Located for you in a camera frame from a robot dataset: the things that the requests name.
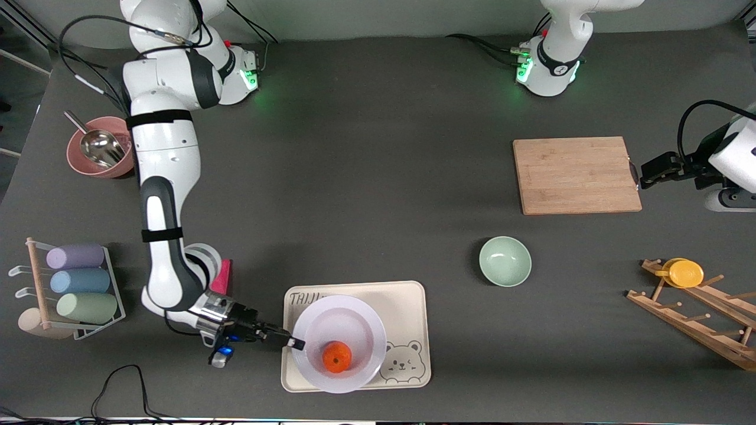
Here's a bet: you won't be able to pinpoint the white round plate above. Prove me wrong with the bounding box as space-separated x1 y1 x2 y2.
292 295 387 394

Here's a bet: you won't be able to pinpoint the orange fruit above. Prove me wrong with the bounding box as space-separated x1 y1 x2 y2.
322 341 353 374

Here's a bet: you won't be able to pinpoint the pink folded cloth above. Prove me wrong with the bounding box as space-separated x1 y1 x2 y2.
210 259 233 296

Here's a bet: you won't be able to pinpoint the wooden cutting board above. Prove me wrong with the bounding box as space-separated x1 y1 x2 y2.
513 136 643 215

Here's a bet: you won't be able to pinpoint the yellow cup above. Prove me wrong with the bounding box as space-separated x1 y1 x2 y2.
654 258 705 289

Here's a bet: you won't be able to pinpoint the cream tray with bear print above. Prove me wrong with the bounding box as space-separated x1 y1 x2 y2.
281 280 432 393

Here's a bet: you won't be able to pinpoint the green cup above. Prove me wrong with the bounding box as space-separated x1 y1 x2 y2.
56 292 119 325

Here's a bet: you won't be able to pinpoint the blue cup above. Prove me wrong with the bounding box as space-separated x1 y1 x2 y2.
50 269 111 295

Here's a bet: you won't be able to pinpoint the purple cup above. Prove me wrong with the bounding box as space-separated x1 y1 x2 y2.
46 244 106 270

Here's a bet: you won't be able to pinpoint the wooden peg rack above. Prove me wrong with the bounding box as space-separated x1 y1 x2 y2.
626 258 756 372

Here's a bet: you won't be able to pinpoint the pale green bowl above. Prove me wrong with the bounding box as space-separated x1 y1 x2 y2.
478 236 532 288

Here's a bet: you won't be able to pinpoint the beige cup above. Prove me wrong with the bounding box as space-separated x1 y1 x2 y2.
18 307 74 340

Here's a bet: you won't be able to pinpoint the pink bowl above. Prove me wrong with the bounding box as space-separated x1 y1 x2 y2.
66 116 138 179

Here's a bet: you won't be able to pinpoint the metal scoop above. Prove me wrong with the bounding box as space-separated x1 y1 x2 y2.
64 110 126 169

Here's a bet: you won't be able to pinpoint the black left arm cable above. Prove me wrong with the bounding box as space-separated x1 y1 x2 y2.
677 100 756 163

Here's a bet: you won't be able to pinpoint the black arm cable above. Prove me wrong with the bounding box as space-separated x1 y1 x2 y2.
677 100 756 163
57 14 213 114

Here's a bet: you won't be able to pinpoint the black cable on table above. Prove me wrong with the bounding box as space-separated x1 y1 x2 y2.
89 364 195 423

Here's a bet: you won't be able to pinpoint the white wire cup rack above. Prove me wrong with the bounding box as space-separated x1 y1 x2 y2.
8 238 126 341

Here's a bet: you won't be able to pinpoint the black left arm base cables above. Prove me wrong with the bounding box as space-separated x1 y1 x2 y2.
446 34 526 66

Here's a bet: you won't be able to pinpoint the black arm base cables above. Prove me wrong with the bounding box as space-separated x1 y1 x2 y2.
446 34 526 66
226 0 281 71

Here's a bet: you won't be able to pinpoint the black right arm base cables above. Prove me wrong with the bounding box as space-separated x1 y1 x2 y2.
226 0 281 71

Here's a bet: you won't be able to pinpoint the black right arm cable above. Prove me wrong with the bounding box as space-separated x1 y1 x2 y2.
57 14 213 114

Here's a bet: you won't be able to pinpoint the dark metal rail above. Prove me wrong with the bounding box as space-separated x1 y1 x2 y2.
0 0 61 47

